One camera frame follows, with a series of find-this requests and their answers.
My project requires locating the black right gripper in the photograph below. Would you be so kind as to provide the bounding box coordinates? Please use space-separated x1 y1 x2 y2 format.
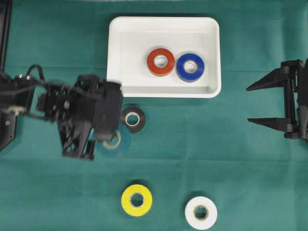
246 60 308 140

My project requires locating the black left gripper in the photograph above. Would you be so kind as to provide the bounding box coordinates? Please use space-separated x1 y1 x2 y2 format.
36 75 104 160

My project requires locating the teal tape roll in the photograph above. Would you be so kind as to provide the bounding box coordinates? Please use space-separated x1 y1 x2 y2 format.
95 125 131 158

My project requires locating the blue tape roll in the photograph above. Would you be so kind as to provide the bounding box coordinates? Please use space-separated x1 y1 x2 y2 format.
176 53 205 82

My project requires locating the red tape roll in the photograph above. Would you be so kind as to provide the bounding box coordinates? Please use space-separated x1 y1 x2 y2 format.
147 48 175 77

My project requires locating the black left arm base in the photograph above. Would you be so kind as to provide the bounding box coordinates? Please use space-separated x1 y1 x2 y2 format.
0 0 16 151

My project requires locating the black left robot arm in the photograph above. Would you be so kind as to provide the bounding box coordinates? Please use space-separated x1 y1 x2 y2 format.
0 75 113 159

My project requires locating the black tape roll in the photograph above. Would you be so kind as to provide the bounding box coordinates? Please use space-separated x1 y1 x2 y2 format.
119 105 146 133

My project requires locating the white plastic tray case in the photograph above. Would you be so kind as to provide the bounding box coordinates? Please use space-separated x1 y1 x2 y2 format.
106 16 221 98

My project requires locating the yellow tape roll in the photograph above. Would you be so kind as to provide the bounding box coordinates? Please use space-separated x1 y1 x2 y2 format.
121 184 153 217

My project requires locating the white tape roll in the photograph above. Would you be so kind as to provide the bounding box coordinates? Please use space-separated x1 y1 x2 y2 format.
184 196 218 231

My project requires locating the green table cloth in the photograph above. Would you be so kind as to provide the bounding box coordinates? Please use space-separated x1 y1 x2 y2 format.
0 0 308 231

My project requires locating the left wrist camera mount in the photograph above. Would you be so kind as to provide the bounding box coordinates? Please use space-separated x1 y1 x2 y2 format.
93 81 123 141

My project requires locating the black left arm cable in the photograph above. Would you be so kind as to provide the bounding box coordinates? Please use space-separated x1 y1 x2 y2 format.
25 64 49 85

